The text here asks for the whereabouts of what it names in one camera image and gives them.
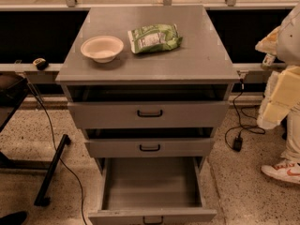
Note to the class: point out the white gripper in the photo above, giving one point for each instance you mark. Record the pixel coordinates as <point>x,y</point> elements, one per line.
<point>289,44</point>

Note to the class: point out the green jalapeno chip bag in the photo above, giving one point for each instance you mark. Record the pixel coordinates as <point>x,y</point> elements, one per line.
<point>154,38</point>

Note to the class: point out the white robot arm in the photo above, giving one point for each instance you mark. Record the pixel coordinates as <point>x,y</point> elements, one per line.
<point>288,48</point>

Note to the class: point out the grey drawer cabinet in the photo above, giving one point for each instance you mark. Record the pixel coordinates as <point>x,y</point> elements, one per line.
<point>199,70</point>

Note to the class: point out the grey middle drawer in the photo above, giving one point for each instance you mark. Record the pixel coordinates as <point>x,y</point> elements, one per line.
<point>149,148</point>

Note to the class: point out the grey drawer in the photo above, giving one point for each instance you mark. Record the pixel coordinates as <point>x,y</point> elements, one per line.
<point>151,191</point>
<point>174,114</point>
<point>149,148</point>

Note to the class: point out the grey bottom drawer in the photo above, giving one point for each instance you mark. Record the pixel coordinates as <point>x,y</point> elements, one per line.
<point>151,191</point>

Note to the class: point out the grey top drawer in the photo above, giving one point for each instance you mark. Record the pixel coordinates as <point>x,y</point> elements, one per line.
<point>174,114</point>

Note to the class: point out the small glass bottle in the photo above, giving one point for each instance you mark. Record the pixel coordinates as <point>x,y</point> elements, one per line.
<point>268,62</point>

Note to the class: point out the black power adapter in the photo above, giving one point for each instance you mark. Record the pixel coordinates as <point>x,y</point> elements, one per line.
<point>237,144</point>

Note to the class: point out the beige trouser leg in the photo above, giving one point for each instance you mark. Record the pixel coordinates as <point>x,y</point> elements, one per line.
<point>292,151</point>

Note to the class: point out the white orange sneaker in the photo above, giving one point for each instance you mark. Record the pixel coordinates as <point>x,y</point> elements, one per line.
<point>285,170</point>

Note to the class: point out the white paper bowl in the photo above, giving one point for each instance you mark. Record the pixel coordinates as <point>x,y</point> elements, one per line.
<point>102,49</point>

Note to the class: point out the black yellow tape measure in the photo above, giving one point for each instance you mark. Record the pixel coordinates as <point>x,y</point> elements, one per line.
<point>40,63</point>

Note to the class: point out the black shoe tip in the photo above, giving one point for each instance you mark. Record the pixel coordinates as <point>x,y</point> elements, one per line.
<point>18,218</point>

